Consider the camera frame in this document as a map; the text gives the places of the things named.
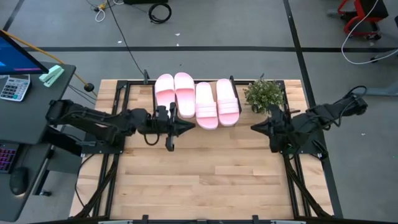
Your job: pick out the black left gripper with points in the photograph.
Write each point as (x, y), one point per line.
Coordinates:
(160, 127)

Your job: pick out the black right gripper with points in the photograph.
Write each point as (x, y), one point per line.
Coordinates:
(280, 127)

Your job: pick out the pink rubber slide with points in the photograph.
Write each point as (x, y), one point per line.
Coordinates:
(185, 93)
(227, 105)
(164, 90)
(206, 109)

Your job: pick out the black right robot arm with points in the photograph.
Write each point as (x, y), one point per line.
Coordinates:
(326, 113)

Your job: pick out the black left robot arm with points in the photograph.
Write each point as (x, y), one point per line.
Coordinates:
(93, 119)

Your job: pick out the small green potted plant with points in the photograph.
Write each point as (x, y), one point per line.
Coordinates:
(262, 93)

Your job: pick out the grey metal table foot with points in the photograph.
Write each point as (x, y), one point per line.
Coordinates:
(373, 91)
(387, 55)

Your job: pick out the black box on floor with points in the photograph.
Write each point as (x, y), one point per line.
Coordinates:
(146, 1)

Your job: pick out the mint green stapler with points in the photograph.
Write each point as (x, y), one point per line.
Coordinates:
(51, 74)

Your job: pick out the black desk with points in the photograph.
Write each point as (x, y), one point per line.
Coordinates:
(31, 124)

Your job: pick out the red and black cart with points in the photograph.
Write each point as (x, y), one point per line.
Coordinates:
(371, 9)

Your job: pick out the black computer mouse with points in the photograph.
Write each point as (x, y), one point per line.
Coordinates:
(18, 179)

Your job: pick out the grey desk calculator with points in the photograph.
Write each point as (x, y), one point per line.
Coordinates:
(14, 88)

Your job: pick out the backlit black keyboard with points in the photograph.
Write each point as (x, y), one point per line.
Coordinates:
(7, 157)

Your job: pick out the computer monitor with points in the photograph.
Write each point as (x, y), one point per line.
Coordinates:
(15, 59)

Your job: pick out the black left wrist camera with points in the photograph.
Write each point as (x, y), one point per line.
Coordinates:
(161, 112)

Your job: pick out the wooden shelf with black frame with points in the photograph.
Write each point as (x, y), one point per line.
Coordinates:
(206, 79)

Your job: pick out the black metal rig frame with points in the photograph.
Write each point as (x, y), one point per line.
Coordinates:
(136, 82)

